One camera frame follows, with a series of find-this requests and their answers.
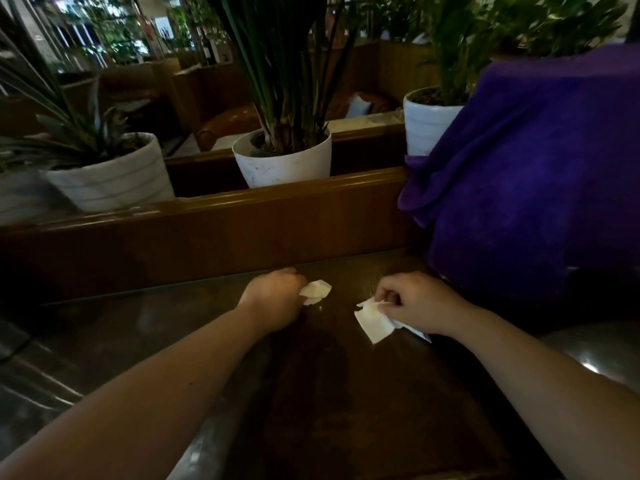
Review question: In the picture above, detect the purple cloth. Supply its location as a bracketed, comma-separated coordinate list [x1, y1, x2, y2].
[398, 44, 640, 301]

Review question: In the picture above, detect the person's right forearm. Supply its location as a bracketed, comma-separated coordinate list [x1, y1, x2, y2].
[452, 307, 640, 480]

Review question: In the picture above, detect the person's left hand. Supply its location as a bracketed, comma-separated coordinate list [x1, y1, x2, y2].
[237, 268, 309, 332]

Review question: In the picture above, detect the ribbed white plant pot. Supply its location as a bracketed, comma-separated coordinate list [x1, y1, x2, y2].
[41, 132, 176, 213]

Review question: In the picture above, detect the spiky green plant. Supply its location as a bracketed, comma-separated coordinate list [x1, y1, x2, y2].
[0, 55, 151, 170]

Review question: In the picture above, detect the wooden planter ledge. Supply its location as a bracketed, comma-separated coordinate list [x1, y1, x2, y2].
[0, 124, 426, 305]

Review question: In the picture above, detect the white cushion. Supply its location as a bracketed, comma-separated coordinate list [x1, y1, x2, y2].
[345, 93, 373, 119]

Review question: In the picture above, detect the person's right hand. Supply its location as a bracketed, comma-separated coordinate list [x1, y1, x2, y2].
[374, 271, 474, 336]

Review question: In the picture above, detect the smooth white plant pot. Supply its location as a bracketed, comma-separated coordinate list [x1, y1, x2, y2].
[232, 128, 333, 189]

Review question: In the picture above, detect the bushy green plant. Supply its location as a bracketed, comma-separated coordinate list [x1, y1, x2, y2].
[425, 0, 628, 106]

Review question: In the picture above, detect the person's left forearm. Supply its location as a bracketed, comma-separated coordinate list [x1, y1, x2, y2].
[0, 304, 281, 480]

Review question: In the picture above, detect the small white tissue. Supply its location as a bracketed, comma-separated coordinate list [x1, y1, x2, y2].
[299, 280, 332, 306]

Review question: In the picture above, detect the tall green leafy plant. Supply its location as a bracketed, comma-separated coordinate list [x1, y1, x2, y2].
[207, 0, 363, 154]

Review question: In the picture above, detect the brown leather sofa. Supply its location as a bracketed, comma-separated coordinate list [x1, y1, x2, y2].
[194, 90, 401, 151]

